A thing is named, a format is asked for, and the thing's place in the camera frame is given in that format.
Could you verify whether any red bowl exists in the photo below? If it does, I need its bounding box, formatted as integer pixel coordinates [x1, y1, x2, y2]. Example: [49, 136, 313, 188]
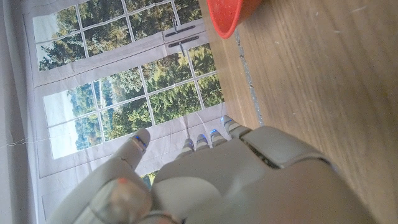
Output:
[206, 0, 264, 40]

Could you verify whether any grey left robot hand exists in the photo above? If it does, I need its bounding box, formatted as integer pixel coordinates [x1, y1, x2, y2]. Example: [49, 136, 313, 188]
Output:
[46, 114, 379, 224]

